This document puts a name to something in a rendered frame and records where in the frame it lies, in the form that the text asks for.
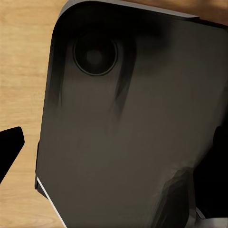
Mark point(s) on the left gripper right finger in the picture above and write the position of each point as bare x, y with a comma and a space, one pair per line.
220, 140

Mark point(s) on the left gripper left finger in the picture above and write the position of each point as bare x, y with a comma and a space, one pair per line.
11, 142

